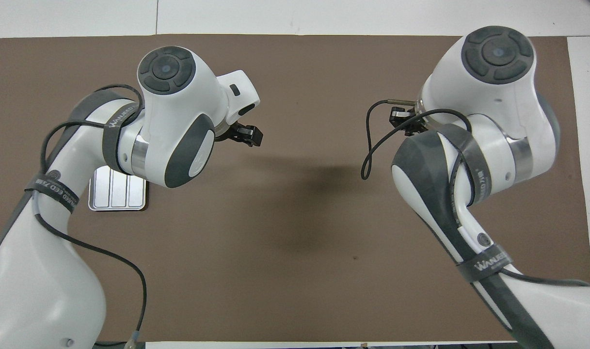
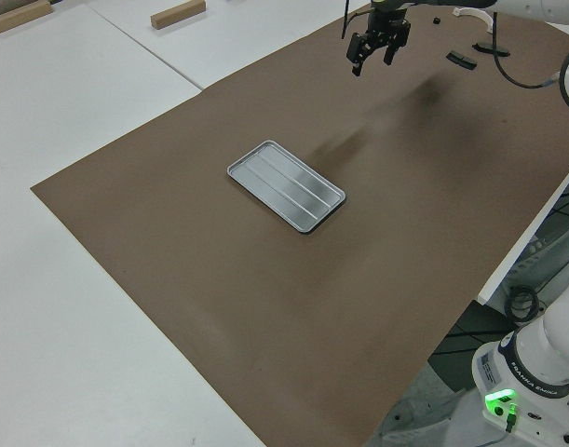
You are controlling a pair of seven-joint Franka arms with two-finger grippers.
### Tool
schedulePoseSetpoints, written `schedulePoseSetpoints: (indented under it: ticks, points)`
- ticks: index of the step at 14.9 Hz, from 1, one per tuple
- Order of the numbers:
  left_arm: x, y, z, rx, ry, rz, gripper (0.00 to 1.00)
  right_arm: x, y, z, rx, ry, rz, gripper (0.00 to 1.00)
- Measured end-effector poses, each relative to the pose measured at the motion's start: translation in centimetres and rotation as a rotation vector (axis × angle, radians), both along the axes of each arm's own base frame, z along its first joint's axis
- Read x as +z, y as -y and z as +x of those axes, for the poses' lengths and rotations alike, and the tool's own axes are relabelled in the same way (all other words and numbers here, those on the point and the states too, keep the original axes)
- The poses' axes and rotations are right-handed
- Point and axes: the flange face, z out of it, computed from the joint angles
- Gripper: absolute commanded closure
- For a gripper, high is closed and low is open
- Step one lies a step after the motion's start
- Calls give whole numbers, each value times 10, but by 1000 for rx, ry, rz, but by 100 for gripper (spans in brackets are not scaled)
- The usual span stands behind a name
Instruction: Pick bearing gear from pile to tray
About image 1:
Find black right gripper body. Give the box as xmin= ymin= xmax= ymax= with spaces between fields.
xmin=404 ymin=104 xmax=429 ymax=137

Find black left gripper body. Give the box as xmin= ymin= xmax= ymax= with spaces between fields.
xmin=216 ymin=123 xmax=242 ymax=143

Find silver metal tray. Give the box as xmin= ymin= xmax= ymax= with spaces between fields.
xmin=88 ymin=166 xmax=148 ymax=212

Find brown table mat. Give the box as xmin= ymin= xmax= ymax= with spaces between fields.
xmin=0 ymin=34 xmax=590 ymax=342

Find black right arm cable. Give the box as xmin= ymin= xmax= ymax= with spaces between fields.
xmin=362 ymin=99 xmax=590 ymax=287

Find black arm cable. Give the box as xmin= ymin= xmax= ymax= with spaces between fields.
xmin=362 ymin=99 xmax=590 ymax=287
xmin=33 ymin=85 xmax=148 ymax=348

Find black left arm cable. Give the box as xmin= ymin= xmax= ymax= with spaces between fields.
xmin=33 ymin=85 xmax=148 ymax=348

